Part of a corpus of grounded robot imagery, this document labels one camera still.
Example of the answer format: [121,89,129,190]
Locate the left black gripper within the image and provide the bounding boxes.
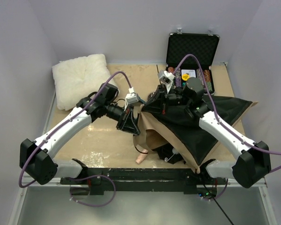
[105,102,140,137]

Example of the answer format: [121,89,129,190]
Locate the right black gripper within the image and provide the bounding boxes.
[141,83,192,114]

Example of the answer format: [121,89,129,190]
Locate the tan fabric pet tent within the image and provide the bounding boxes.
[133,96,258,173]

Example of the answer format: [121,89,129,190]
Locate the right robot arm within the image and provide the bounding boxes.
[141,77,271,188]

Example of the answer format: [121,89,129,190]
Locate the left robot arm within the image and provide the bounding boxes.
[19,83,141,185]

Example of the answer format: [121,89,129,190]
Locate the stainless steel bowl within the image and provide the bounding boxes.
[147,92,155,100]

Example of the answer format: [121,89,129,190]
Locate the white pompom toy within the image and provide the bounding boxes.
[164,148,179,162]

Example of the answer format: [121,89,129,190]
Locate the white fluffy pillow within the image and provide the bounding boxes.
[52,54,111,111]

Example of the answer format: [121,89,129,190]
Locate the black poker chip case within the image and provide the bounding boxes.
[166,32,220,95]

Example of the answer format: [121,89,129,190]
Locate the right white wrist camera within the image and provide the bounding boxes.
[158,70,175,93]

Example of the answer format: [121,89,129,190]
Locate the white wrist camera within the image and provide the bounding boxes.
[124,87,140,110]
[158,70,175,93]

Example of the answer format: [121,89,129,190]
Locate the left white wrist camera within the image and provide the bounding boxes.
[124,87,140,110]

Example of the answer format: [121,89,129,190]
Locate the beige plastic handle toy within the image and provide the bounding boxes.
[135,148,148,164]

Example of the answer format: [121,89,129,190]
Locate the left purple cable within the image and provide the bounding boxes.
[18,71,134,188]

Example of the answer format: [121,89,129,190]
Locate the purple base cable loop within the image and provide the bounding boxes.
[69,175,117,207]

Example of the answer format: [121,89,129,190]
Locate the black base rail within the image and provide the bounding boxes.
[60,168,225,195]

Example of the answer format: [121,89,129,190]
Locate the aluminium frame rail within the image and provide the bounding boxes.
[8,93,61,225]

